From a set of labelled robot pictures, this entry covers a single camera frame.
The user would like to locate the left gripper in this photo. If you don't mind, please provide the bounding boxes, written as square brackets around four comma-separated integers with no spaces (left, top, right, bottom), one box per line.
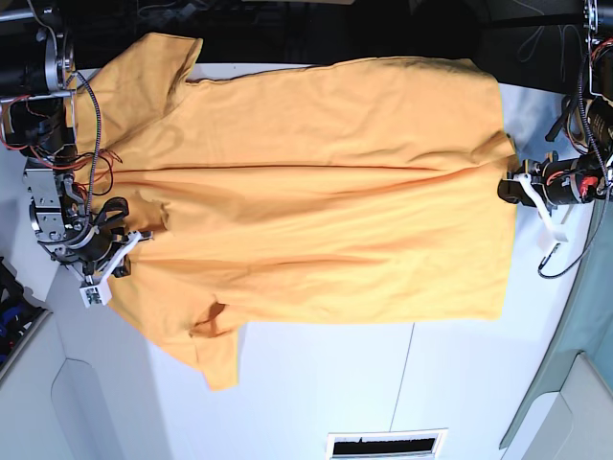
[497,157,599,207]

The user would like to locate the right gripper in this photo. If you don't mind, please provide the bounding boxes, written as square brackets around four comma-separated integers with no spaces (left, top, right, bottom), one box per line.
[47,223,131,278]

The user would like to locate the orange t-shirt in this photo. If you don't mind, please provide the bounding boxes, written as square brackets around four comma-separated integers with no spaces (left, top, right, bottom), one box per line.
[76,34,515,390]

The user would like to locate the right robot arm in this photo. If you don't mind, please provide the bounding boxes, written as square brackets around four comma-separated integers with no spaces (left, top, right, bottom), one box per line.
[1,1,130,284]

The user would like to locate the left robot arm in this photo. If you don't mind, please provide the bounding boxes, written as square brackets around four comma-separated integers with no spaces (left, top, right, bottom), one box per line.
[497,1,612,210]

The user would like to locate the blue black clutter bin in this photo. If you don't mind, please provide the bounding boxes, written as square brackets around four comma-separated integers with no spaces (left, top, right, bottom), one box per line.
[0,258,46,368]

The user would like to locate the green cloth at right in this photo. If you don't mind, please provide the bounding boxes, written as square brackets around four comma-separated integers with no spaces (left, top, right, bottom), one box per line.
[500,207,612,449]

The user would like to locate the white table slot vent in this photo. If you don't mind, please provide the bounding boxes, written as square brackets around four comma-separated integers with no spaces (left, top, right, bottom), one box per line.
[326,428,448,460]

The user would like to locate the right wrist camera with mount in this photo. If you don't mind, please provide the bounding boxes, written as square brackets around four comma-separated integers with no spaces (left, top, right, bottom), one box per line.
[79,231,153,309]

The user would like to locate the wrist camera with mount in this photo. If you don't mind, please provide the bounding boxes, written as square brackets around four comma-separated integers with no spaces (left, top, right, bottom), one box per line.
[502,151,575,251]
[79,231,153,309]

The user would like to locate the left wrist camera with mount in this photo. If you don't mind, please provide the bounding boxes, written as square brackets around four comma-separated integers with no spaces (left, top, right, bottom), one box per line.
[502,151,575,251]

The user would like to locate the black cables in background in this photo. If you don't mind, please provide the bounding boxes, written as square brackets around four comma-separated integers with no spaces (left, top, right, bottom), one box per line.
[516,18,590,82]

